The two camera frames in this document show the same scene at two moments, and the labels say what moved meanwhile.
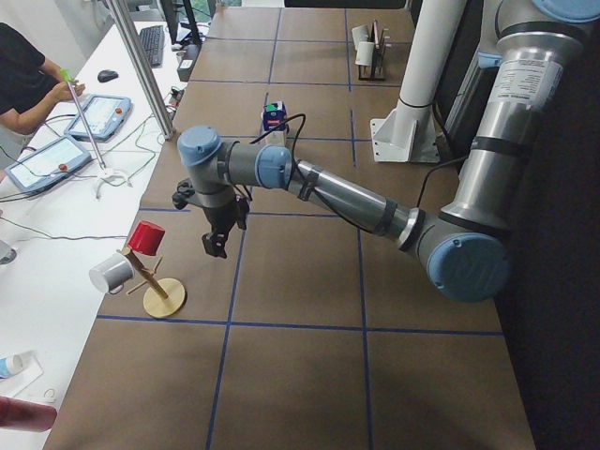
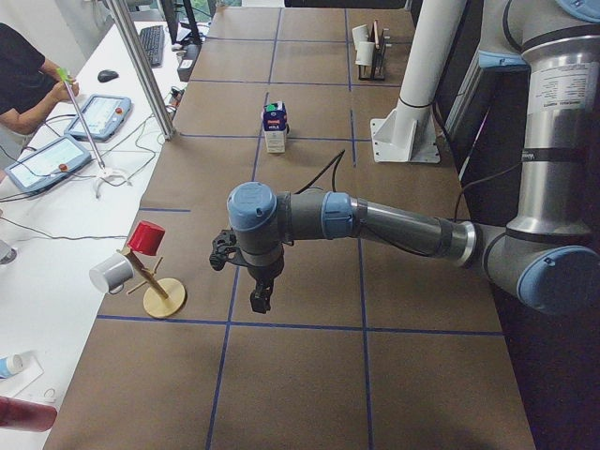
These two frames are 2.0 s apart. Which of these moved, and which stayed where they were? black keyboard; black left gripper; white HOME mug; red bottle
Moved: black left gripper
Stayed: white HOME mug; black keyboard; red bottle
